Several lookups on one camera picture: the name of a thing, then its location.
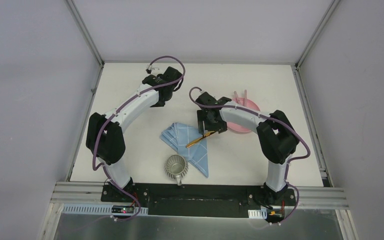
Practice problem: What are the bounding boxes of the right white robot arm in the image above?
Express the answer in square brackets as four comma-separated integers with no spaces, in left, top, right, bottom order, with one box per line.
[195,91,300,205]

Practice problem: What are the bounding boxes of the pink plate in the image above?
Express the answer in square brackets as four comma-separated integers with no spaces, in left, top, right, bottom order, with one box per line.
[227,97,260,134]

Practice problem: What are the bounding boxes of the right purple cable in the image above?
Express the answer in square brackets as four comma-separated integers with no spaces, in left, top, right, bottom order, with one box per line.
[188,86,312,226]

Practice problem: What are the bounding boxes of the pink handled fork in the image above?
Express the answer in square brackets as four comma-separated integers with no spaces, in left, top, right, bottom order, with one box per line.
[233,91,241,104]

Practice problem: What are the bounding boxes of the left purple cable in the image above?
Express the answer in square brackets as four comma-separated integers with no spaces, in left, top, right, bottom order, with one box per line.
[91,55,187,222]

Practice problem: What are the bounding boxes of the gold table knife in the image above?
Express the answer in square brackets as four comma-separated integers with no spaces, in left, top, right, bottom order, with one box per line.
[185,131,216,149]

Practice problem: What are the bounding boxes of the grey ribbed mug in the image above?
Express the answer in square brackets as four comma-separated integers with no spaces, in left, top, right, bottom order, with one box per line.
[164,154,189,186]

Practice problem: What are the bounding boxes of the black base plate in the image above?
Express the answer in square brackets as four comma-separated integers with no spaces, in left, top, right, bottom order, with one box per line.
[100,182,296,218]

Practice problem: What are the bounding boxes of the purple cable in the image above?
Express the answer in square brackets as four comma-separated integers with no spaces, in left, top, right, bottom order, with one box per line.
[188,86,312,226]
[91,55,187,222]

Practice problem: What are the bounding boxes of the blue checked cloth napkin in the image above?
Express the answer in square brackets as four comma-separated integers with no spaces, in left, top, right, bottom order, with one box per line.
[160,122,210,178]

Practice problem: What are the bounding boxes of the pink handled spoon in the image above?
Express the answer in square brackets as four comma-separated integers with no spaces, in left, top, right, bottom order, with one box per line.
[243,89,248,107]

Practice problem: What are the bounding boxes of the aluminium frame rail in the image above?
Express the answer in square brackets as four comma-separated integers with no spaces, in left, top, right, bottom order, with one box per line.
[39,181,359,240]

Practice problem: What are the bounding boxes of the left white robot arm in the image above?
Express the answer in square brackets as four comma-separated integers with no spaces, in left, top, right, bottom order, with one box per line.
[85,66,185,203]

